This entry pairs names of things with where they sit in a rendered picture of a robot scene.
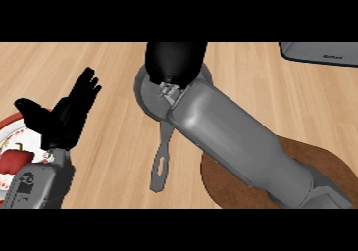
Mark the grey flat appliance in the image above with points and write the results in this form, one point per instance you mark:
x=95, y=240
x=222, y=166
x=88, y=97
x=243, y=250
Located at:
x=326, y=54

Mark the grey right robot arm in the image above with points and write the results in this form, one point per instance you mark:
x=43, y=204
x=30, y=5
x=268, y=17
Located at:
x=238, y=140

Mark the red-rimmed white plate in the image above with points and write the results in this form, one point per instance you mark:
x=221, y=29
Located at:
x=5, y=140

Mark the round brown cutting board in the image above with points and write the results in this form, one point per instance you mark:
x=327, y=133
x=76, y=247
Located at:
x=234, y=189

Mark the red bell pepper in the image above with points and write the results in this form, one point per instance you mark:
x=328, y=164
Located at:
x=14, y=160

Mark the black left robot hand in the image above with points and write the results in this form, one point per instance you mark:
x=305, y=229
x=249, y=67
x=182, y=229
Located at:
x=59, y=119

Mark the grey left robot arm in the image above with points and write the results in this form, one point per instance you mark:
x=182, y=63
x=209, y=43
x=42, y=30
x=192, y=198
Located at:
x=34, y=186

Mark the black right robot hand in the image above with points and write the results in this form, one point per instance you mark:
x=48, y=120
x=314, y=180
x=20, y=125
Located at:
x=173, y=62

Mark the grey frying pan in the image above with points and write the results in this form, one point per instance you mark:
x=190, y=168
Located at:
x=154, y=108

